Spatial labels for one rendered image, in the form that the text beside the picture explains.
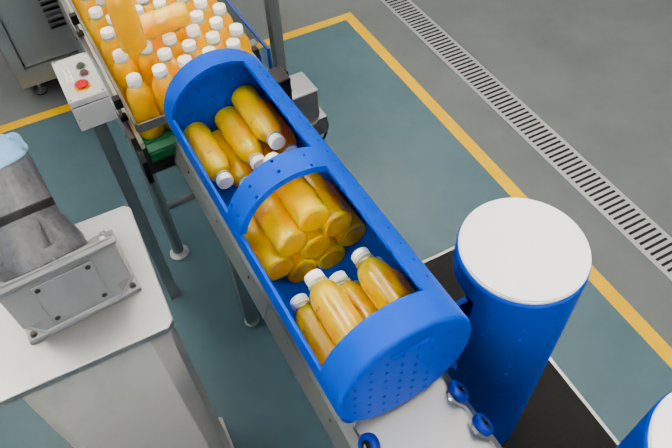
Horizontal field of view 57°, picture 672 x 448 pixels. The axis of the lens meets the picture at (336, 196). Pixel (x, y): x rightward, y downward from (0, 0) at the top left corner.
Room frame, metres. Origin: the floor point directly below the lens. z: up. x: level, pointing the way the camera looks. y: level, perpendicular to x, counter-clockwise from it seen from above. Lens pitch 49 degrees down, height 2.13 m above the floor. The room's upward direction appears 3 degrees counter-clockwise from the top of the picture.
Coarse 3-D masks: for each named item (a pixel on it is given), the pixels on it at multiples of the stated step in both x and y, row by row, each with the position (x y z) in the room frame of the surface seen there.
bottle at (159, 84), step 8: (168, 72) 1.37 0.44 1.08; (152, 80) 1.36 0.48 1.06; (160, 80) 1.35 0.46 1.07; (168, 80) 1.35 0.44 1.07; (152, 88) 1.35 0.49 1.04; (160, 88) 1.34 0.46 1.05; (160, 96) 1.33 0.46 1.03; (160, 104) 1.34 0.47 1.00; (160, 112) 1.35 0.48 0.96; (168, 128) 1.34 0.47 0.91
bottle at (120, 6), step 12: (108, 0) 1.38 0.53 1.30; (120, 0) 1.38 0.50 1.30; (132, 0) 1.40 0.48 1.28; (108, 12) 1.38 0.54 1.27; (120, 12) 1.37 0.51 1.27; (132, 12) 1.39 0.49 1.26; (120, 24) 1.37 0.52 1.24; (132, 24) 1.38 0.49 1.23; (120, 36) 1.37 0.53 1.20; (132, 36) 1.37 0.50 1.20; (144, 36) 1.40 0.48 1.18; (132, 48) 1.37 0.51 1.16; (144, 48) 1.39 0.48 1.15
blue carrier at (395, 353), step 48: (192, 96) 1.21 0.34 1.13; (288, 96) 1.15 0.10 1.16; (240, 192) 0.83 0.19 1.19; (240, 240) 0.76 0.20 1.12; (384, 240) 0.67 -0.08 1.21; (288, 288) 0.72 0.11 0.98; (432, 288) 0.57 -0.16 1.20; (384, 336) 0.47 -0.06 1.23; (432, 336) 0.49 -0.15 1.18; (336, 384) 0.43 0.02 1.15; (384, 384) 0.45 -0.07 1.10
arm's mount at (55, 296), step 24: (96, 240) 0.65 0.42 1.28; (48, 264) 0.59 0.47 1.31; (72, 264) 0.60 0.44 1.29; (96, 264) 0.61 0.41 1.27; (120, 264) 0.63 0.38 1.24; (0, 288) 0.55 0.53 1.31; (24, 288) 0.56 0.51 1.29; (48, 288) 0.57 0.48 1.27; (72, 288) 0.59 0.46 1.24; (96, 288) 0.60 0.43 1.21; (120, 288) 0.62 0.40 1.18; (24, 312) 0.55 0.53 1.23; (48, 312) 0.56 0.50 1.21; (72, 312) 0.57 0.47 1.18; (96, 312) 0.59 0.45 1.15; (48, 336) 0.55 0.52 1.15
